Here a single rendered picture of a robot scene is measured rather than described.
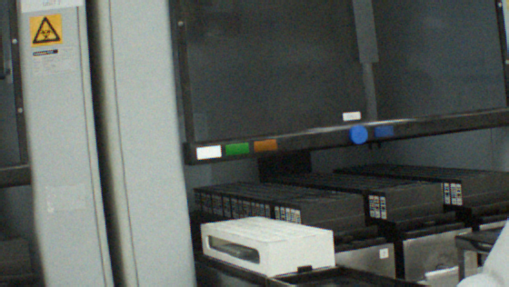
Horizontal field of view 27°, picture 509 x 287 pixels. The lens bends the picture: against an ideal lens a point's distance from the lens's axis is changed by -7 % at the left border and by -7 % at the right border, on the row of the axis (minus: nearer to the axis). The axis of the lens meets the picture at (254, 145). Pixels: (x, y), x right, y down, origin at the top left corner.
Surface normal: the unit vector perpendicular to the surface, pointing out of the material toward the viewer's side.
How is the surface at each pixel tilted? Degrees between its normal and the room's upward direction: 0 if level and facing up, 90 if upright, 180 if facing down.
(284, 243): 90
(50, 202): 90
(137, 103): 90
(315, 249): 90
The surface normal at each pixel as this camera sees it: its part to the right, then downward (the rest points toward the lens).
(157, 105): 0.34, 0.01
